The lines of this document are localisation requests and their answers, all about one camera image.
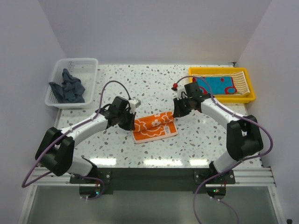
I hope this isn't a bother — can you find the red patterned towel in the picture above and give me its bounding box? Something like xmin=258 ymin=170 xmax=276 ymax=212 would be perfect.
xmin=192 ymin=76 xmax=237 ymax=95

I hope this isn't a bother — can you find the orange white patterned cloth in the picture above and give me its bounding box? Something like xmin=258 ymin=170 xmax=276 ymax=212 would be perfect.
xmin=133 ymin=112 xmax=178 ymax=144

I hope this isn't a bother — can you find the yellow striped Doraemon towel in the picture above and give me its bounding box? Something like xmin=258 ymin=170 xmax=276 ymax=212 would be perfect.
xmin=194 ymin=71 xmax=250 ymax=97

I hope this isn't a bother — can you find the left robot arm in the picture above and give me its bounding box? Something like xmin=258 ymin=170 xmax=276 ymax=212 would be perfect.
xmin=35 ymin=96 xmax=141 ymax=183

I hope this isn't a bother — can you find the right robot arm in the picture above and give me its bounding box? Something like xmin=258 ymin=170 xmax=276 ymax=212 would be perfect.
xmin=172 ymin=82 xmax=263 ymax=183

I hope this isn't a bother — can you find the yellow plastic tray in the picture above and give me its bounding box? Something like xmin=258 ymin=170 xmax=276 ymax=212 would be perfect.
xmin=189 ymin=67 xmax=256 ymax=104

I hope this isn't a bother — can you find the dark grey towel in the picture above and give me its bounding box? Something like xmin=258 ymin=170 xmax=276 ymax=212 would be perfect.
xmin=49 ymin=69 xmax=85 ymax=104

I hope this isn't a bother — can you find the white plastic laundry basket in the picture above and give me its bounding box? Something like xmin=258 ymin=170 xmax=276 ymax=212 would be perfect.
xmin=45 ymin=58 xmax=98 ymax=109

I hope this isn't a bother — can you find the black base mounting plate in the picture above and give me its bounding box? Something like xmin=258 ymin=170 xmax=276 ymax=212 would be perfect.
xmin=69 ymin=167 xmax=235 ymax=196

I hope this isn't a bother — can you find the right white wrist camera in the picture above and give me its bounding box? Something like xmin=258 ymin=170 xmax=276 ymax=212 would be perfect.
xmin=177 ymin=85 xmax=187 ymax=100

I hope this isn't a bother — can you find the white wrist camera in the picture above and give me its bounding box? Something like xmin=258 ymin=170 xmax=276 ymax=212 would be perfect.
xmin=129 ymin=98 xmax=141 ymax=110
xmin=177 ymin=85 xmax=187 ymax=100

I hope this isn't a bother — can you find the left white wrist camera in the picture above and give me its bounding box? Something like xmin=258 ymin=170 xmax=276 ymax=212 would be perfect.
xmin=129 ymin=98 xmax=141 ymax=110

